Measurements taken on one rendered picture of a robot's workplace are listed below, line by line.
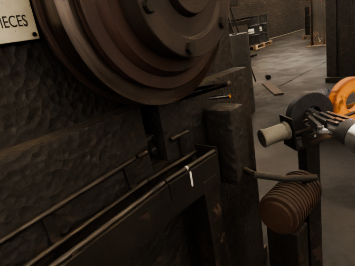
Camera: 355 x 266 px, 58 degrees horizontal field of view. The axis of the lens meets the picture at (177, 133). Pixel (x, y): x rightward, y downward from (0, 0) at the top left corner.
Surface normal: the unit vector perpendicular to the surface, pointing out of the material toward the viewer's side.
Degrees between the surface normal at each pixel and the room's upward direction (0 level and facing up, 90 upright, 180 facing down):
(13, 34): 90
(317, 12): 90
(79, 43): 90
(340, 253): 0
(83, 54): 90
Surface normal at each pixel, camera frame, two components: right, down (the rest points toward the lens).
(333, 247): -0.16, -0.94
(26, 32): 0.73, 0.09
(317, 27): -0.66, 0.33
